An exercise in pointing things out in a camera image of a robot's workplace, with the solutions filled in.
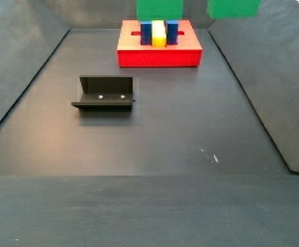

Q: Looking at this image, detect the green bridge-shaped block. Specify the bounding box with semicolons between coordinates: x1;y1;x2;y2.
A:
134;0;261;21

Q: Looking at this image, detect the red board base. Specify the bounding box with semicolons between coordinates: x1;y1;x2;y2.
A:
116;20;202;68

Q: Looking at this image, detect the yellow long block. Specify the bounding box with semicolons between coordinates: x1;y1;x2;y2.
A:
152;20;166;47

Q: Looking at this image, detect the blue bridge-shaped block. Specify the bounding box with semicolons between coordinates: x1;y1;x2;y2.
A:
140;20;177;47

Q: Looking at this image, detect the black angled bracket holder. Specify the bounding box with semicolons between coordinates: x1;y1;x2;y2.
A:
70;75;133;109

